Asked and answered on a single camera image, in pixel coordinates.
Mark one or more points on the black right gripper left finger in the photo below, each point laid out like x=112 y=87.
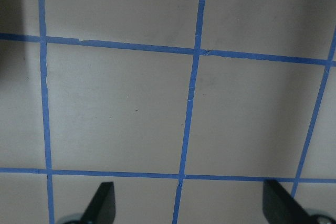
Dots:
x=102 y=207

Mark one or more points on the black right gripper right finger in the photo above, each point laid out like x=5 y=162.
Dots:
x=280 y=208

